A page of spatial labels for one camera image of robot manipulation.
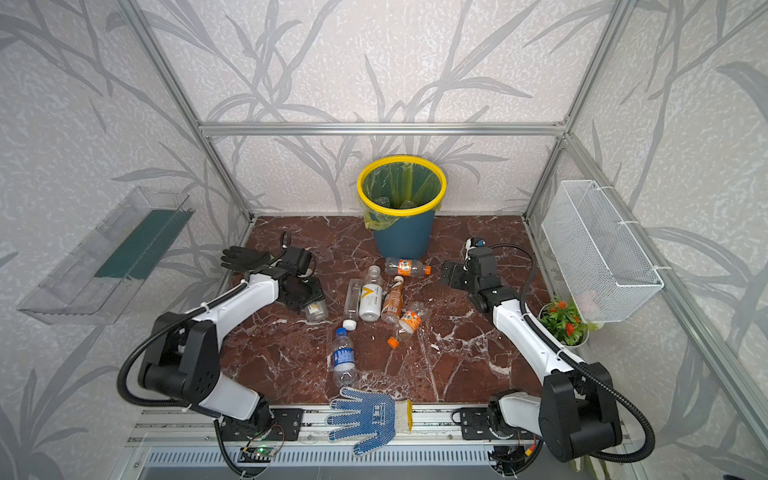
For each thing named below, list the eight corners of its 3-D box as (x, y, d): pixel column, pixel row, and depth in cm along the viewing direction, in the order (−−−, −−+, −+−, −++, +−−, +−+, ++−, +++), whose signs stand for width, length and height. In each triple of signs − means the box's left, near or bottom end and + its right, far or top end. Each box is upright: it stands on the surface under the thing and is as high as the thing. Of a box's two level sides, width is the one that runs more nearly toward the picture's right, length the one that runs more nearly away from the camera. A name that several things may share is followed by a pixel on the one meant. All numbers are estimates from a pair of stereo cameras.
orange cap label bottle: (388, 345, 89) (387, 338, 84) (414, 306, 97) (414, 297, 93) (403, 355, 87) (403, 348, 82) (429, 314, 95) (430, 306, 91)
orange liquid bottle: (382, 322, 93) (381, 315, 89) (390, 279, 103) (390, 271, 99) (398, 324, 92) (398, 317, 88) (405, 281, 102) (405, 273, 99)
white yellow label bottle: (360, 322, 94) (358, 313, 88) (365, 272, 106) (363, 261, 101) (380, 322, 94) (379, 313, 88) (383, 272, 106) (382, 261, 101)
